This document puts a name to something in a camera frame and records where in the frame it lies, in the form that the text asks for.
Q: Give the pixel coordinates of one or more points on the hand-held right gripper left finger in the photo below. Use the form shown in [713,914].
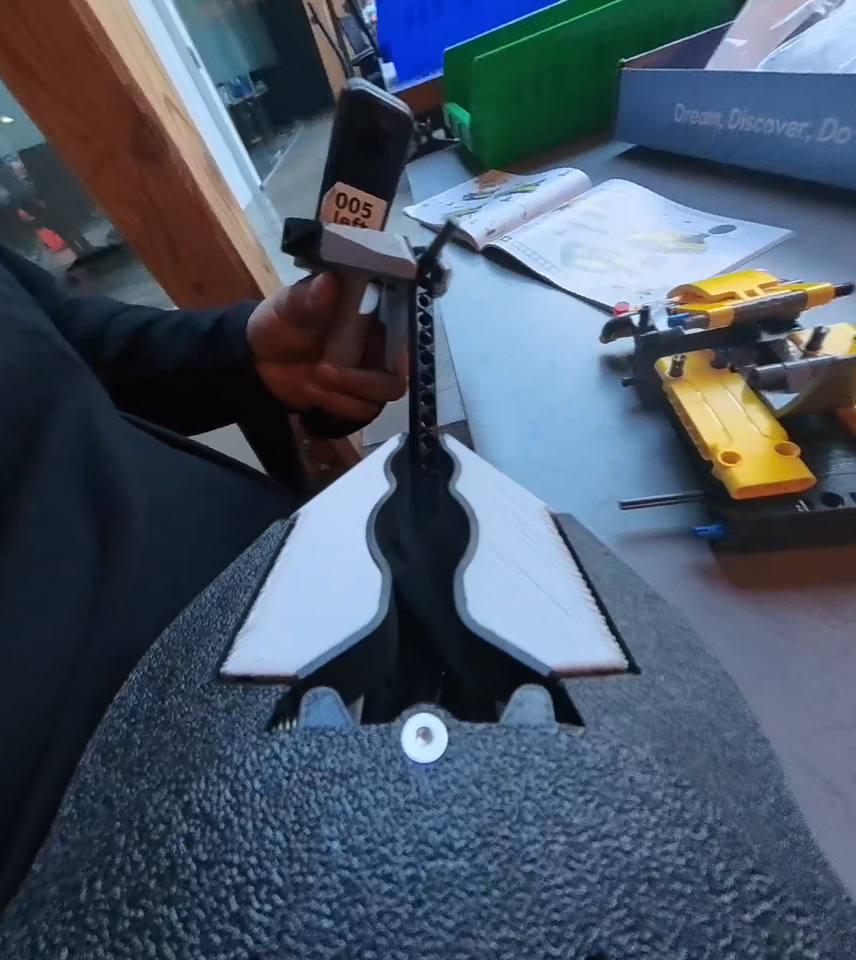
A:
[308,592]

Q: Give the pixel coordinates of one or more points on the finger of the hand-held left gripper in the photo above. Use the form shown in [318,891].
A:
[375,254]

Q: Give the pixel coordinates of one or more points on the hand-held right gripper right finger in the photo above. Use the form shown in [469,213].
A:
[539,592]

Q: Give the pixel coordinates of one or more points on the long black holed beam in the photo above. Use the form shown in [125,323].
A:
[423,389]

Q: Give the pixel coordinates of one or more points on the yellow toy brick vehicle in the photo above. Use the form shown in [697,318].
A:
[735,420]

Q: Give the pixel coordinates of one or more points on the grey desk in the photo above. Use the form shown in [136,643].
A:
[697,637]

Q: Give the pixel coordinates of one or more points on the blue plastic bin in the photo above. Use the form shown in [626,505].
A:
[443,38]

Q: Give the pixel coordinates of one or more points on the green plastic bin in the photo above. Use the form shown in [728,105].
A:
[562,90]

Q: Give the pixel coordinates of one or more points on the white instruction booklet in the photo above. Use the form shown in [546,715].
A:
[623,231]

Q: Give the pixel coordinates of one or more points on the dark blue cardboard kit box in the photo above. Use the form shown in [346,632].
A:
[757,126]

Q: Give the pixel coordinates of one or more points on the clear plastic bags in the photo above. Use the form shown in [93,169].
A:
[810,38]

